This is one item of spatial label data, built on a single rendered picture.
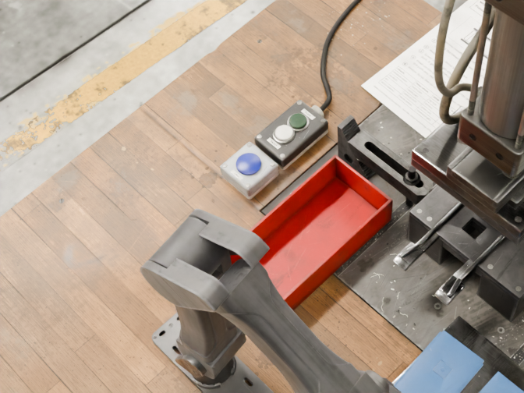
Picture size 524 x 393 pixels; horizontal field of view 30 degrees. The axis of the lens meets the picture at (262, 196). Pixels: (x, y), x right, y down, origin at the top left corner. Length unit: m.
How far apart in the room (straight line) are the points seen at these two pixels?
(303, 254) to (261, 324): 0.48
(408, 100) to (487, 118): 0.51
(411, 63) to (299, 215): 0.35
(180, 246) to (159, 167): 0.57
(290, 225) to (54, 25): 1.71
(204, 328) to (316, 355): 0.18
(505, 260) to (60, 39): 1.93
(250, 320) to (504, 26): 0.40
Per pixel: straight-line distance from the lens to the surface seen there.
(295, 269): 1.48
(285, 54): 1.72
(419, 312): 1.46
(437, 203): 1.45
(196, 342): 1.25
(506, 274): 1.40
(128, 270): 1.53
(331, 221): 1.52
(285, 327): 1.04
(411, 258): 1.40
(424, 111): 1.64
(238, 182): 1.54
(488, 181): 1.24
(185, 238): 1.06
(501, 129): 1.16
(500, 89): 1.10
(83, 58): 2.99
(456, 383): 1.40
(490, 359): 1.42
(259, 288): 1.02
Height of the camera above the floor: 2.23
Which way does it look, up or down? 59 degrees down
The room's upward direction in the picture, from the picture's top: 9 degrees counter-clockwise
